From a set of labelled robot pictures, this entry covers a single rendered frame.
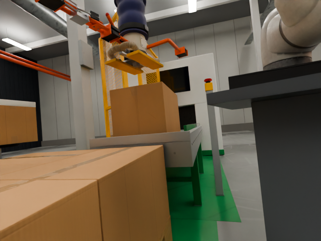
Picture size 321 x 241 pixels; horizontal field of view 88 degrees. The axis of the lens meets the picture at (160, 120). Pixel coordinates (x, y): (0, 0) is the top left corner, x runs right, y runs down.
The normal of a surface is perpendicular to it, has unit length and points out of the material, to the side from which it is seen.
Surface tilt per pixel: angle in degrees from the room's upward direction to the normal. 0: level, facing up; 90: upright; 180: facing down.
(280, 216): 90
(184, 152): 90
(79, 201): 90
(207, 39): 90
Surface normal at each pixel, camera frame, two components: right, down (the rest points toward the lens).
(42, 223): 0.96, -0.10
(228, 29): -0.22, -0.01
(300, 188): -0.53, 0.02
